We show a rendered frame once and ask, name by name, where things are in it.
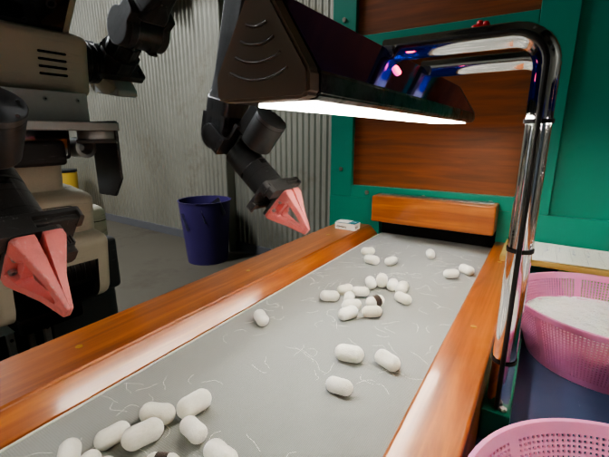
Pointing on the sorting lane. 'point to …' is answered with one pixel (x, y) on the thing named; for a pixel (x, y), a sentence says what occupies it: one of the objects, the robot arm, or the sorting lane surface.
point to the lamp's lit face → (354, 111)
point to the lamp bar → (325, 66)
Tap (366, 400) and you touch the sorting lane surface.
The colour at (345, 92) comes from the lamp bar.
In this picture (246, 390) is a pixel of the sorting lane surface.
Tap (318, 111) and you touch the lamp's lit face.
